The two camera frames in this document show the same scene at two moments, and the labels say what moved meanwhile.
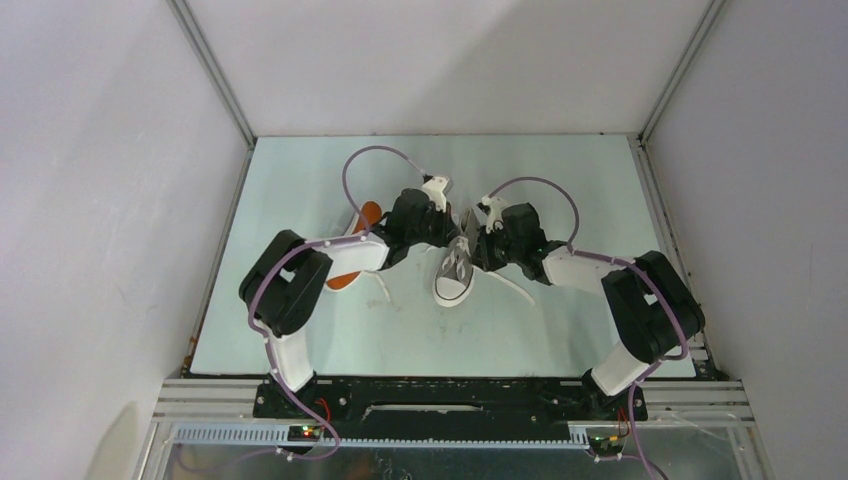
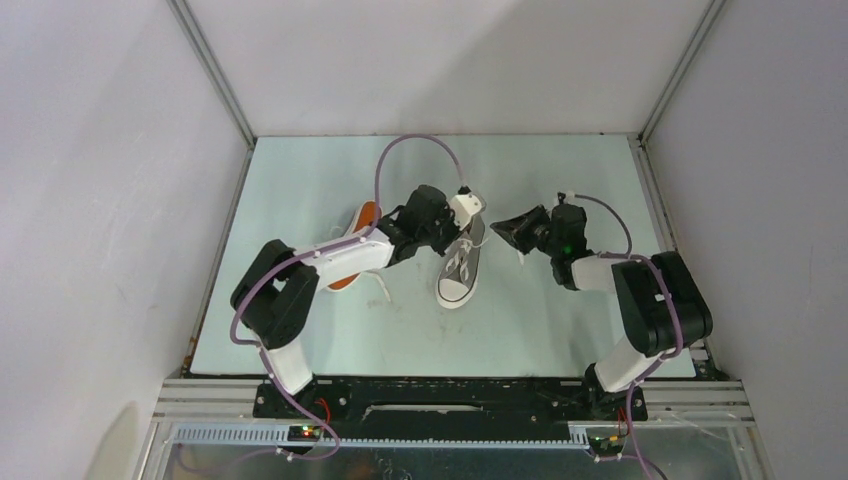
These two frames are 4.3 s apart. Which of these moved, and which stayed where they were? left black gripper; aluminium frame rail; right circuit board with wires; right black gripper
Moved: right black gripper
Stayed: aluminium frame rail; right circuit board with wires; left black gripper
